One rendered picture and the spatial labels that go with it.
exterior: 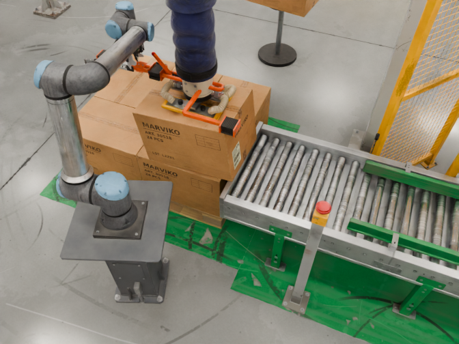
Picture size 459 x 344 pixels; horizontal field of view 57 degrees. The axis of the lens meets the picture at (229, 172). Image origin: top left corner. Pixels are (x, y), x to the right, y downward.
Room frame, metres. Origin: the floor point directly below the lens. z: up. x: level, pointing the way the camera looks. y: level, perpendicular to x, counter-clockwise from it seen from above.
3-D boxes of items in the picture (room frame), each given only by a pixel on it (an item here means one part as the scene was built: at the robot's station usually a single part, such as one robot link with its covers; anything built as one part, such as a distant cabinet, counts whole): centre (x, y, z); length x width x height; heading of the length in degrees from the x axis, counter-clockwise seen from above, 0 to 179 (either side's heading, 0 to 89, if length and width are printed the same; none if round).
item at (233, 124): (1.52, 0.00, 1.13); 0.09 x 0.08 x 0.05; 157
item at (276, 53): (3.72, -0.50, 0.31); 0.40 x 0.40 x 0.62
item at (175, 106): (1.79, 0.21, 1.02); 0.34 x 0.10 x 0.05; 67
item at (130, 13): (2.02, 0.53, 1.45); 0.10 x 0.09 x 0.12; 166
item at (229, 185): (1.78, -0.09, 0.58); 0.70 x 0.03 x 0.06; 157
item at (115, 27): (1.91, 0.55, 1.45); 0.12 x 0.12 x 0.09; 76
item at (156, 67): (1.97, 0.40, 1.12); 0.10 x 0.08 x 0.06; 157
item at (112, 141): (2.31, 0.42, 0.34); 1.20 x 1.00 x 0.40; 67
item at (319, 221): (1.10, -0.43, 0.50); 0.07 x 0.07 x 1.00; 67
